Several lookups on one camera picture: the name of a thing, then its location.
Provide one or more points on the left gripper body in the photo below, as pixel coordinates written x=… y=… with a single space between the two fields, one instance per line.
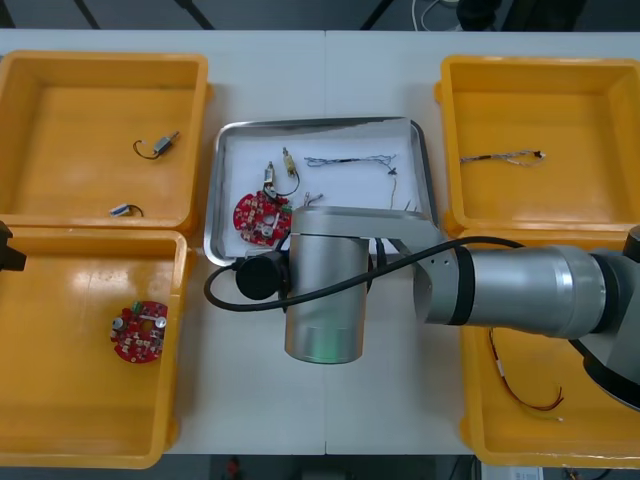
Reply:
x=10 y=252

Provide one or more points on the steel tray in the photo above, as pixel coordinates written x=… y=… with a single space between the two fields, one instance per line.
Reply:
x=212 y=225

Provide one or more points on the round red circuit board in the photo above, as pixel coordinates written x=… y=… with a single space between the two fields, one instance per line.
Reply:
x=140 y=332
x=254 y=215

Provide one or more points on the metal solenoid blue label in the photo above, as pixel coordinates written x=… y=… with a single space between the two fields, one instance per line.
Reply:
x=269 y=175
x=120 y=210

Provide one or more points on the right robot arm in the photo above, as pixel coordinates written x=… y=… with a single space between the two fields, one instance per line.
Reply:
x=525 y=285

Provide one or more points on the yellow-orange plastic bin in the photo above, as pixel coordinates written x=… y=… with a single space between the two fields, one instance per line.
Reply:
x=530 y=440
x=60 y=400
x=30 y=150
x=575 y=195

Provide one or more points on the black stand leg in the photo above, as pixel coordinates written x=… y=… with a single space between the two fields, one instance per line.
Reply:
x=197 y=15
x=377 y=15

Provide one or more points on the white sheet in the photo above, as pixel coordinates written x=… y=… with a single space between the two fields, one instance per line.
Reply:
x=350 y=190

